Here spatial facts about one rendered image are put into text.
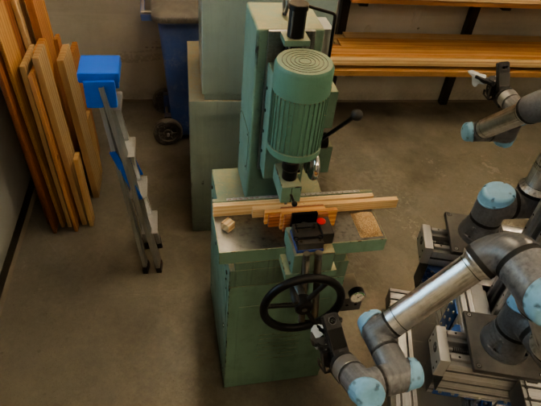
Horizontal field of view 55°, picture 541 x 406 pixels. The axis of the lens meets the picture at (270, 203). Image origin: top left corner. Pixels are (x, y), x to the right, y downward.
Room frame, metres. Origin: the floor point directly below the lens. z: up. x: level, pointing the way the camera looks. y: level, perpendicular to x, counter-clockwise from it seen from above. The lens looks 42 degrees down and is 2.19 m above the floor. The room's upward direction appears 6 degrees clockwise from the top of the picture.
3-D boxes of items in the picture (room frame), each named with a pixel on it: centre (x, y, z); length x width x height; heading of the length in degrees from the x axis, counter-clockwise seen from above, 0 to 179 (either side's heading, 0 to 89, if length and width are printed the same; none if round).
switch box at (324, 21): (1.74, -0.11, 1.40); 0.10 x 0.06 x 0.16; 15
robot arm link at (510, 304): (0.99, -0.79, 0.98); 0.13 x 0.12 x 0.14; 20
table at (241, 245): (1.30, -0.12, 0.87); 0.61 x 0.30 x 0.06; 105
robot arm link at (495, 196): (1.49, -0.82, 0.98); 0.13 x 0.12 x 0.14; 101
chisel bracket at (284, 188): (1.42, -0.05, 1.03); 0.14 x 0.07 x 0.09; 15
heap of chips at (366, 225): (1.39, -0.36, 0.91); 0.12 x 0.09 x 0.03; 15
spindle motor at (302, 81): (1.40, -0.05, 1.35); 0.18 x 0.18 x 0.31
